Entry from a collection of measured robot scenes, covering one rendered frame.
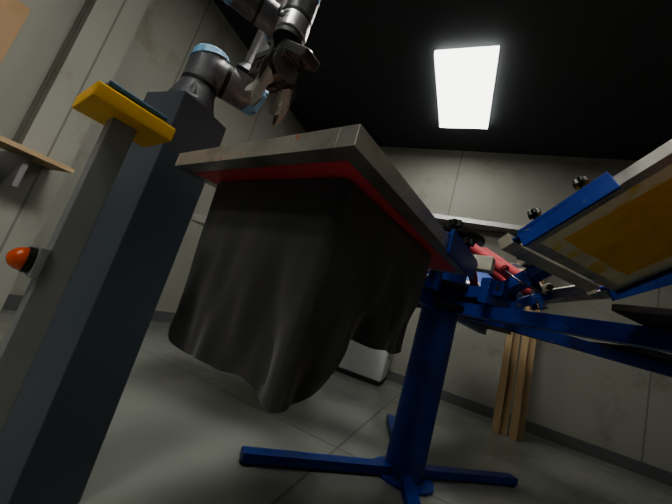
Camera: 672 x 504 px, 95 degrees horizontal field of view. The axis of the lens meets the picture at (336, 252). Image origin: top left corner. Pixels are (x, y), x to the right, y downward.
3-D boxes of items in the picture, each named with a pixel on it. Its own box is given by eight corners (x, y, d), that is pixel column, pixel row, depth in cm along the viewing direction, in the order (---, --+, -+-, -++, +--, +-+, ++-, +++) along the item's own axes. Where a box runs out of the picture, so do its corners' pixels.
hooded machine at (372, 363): (389, 383, 401) (412, 291, 422) (380, 388, 350) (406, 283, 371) (340, 364, 430) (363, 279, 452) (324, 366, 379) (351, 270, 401)
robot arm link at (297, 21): (316, 32, 74) (293, 0, 67) (310, 48, 73) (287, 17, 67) (294, 41, 78) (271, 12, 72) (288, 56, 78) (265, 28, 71)
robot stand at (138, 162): (-39, 498, 77) (147, 91, 98) (46, 472, 94) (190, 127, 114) (-7, 539, 70) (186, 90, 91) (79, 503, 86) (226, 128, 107)
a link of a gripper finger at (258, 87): (239, 110, 68) (260, 83, 72) (256, 105, 65) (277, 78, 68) (230, 97, 66) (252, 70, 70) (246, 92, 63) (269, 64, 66)
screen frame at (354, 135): (354, 145, 46) (361, 122, 46) (174, 165, 82) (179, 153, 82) (471, 276, 106) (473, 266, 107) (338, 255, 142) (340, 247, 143)
